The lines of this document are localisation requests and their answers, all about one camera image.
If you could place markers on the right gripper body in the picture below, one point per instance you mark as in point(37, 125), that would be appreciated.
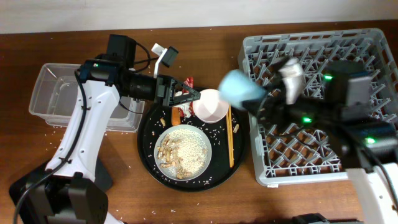
point(298, 115)

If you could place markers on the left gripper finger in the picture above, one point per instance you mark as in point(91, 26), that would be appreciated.
point(178, 100)
point(177, 86)

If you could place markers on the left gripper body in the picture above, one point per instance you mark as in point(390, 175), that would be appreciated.
point(161, 87)

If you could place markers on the white tissue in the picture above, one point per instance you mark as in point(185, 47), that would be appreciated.
point(184, 110)

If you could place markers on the orange carrot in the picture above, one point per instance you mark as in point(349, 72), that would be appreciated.
point(175, 117)

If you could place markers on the wooden chopstick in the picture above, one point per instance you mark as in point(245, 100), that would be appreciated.
point(227, 128)
point(231, 158)

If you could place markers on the blue cup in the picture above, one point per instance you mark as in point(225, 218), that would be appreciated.
point(236, 88)

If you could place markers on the pile of rice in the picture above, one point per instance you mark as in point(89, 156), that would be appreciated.
point(193, 150)

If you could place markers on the grey plate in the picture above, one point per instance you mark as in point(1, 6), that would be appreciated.
point(183, 126)

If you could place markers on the pile of peanut shells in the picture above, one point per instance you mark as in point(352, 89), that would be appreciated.
point(167, 154)

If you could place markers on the red snack wrapper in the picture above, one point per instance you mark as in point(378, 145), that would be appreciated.
point(189, 82)

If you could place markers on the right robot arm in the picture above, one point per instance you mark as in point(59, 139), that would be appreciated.
point(366, 146)

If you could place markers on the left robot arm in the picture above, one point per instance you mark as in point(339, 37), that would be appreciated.
point(102, 82)

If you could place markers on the grey dishwasher rack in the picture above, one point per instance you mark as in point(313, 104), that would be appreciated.
point(307, 157)

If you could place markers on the peanut shell on tray left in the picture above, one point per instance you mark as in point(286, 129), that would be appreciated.
point(163, 122)

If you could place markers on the peanut shell on tray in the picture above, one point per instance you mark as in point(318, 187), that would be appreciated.
point(235, 130)
point(163, 122)

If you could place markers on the peanut shell on tray right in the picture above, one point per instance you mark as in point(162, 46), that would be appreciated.
point(235, 130)

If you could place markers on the round black tray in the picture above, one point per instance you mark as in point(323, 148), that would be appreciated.
point(217, 172)

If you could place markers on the clear plastic bin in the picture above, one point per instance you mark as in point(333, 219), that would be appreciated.
point(54, 96)

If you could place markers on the black rectangular bin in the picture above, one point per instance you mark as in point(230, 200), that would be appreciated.
point(99, 177)

